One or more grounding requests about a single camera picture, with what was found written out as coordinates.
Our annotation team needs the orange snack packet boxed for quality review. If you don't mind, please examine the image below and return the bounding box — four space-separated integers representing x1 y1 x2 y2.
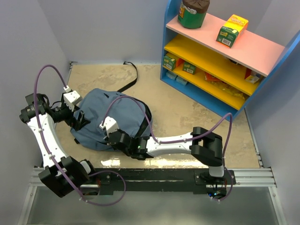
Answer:
204 72 221 82

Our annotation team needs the purple cable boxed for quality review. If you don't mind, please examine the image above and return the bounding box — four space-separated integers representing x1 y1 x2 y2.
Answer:
101 95 234 202
33 64 127 207

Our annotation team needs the yellow snack bag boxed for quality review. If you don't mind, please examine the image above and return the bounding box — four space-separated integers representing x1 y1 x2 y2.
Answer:
214 82 248 100

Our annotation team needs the red yellow box right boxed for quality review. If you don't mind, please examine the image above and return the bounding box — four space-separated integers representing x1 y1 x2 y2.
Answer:
244 68 263 84

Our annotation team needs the aluminium frame rail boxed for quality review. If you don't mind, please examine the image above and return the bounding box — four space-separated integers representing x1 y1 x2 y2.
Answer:
17 61 286 225

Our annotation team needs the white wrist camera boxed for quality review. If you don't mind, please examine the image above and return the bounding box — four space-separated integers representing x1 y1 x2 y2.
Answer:
63 85 83 112
99 116 119 137

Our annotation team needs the light blue box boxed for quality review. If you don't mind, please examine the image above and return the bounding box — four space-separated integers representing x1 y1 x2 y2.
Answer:
166 71 177 80
176 76 188 86

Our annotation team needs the light blue box left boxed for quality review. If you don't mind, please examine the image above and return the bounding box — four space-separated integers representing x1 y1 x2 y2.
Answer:
166 71 177 80

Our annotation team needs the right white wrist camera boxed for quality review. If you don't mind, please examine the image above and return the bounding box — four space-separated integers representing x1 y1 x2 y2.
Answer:
99 116 119 137

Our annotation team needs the green box middle shelf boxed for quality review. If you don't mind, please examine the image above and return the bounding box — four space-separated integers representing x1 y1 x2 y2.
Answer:
182 61 196 75

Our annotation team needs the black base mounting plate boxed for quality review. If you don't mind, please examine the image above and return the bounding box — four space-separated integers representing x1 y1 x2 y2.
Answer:
81 168 236 196

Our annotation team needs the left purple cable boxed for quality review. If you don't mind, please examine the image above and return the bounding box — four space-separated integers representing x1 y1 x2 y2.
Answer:
33 64 127 207

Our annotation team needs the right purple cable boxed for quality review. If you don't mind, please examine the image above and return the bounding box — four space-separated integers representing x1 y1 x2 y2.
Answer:
101 95 234 202

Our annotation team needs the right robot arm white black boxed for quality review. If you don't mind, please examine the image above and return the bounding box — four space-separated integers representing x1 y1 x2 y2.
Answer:
105 127 225 184

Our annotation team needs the green box left shelf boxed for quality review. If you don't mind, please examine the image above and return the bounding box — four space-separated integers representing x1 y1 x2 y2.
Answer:
163 52 176 71

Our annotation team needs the green brown canister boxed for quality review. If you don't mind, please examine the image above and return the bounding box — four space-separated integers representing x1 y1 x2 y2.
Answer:
178 0 210 29

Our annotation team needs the blue student backpack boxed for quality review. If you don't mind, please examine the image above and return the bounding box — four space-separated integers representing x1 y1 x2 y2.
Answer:
70 61 153 152

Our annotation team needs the colourful wooden shelf unit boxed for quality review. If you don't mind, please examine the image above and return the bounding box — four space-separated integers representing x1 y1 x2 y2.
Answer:
160 0 300 117

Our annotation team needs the light blue box right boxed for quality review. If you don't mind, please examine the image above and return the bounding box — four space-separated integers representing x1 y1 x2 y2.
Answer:
176 76 188 86

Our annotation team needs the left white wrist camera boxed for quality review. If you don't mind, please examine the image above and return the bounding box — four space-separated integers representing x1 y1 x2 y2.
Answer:
63 85 83 112

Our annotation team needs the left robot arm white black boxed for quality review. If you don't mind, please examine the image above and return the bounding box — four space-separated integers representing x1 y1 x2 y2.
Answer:
19 94 97 197

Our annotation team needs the green box shelf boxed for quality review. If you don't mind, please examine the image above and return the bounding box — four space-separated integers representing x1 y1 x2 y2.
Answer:
163 52 176 71
182 61 196 75

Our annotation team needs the yellow green carton box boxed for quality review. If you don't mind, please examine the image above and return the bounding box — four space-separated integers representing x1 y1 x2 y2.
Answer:
216 14 249 48

